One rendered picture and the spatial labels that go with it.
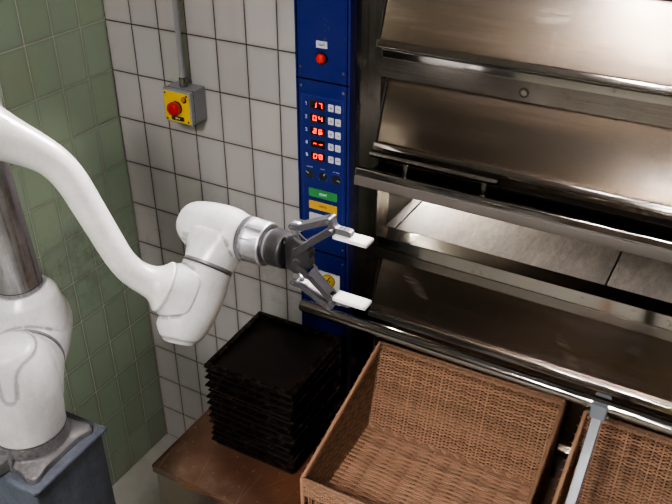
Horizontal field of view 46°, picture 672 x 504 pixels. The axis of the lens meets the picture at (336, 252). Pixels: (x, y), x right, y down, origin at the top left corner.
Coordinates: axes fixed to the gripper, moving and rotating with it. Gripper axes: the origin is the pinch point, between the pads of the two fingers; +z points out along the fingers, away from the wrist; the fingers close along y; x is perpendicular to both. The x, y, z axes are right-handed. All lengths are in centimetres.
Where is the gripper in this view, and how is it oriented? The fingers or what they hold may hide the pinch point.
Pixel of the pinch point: (363, 273)
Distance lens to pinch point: 144.0
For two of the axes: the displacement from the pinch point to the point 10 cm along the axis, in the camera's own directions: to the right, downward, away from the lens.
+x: -4.9, 4.5, -7.4
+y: 0.0, 8.5, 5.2
